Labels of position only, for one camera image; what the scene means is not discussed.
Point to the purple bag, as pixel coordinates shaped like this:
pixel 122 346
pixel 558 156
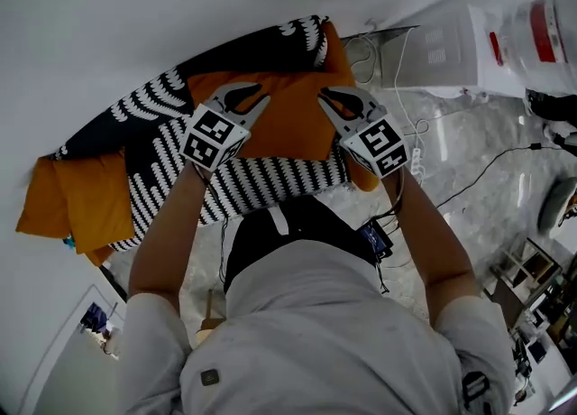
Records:
pixel 92 316

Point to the wooden shelf unit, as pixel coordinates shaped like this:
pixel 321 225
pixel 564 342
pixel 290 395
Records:
pixel 527 278

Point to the person's right forearm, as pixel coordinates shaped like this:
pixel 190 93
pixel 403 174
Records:
pixel 433 251

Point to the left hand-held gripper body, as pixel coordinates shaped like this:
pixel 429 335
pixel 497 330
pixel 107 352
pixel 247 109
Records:
pixel 212 138

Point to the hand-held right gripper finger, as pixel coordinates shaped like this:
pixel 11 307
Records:
pixel 336 117
pixel 356 99

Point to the small dark square badge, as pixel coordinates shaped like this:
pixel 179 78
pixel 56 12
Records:
pixel 210 377

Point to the light wooden table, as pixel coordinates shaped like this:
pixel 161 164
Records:
pixel 209 323

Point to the black white patterned sofa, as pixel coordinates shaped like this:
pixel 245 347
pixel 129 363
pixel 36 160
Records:
pixel 270 178

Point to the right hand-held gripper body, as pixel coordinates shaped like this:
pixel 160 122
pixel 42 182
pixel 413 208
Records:
pixel 376 144

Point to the white water dispenser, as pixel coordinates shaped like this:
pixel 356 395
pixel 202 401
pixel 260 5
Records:
pixel 433 52

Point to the person's white shirt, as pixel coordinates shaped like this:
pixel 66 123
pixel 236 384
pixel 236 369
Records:
pixel 315 336

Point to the white power strip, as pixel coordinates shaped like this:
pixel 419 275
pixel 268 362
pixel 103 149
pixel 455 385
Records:
pixel 417 161

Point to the person's left forearm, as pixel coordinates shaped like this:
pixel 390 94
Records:
pixel 167 233

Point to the person's black trousers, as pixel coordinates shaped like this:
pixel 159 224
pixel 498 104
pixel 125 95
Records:
pixel 324 228

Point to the clear water bottle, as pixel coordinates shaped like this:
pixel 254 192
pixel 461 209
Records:
pixel 536 34

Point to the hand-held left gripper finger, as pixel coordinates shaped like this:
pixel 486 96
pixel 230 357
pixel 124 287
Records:
pixel 225 95
pixel 254 113

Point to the orange cushion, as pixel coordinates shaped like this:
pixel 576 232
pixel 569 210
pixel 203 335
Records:
pixel 293 124
pixel 40 205
pixel 94 205

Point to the grey round chair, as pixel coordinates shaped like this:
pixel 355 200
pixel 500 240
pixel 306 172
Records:
pixel 554 205

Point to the black controller box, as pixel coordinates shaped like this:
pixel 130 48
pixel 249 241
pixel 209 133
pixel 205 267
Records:
pixel 376 237

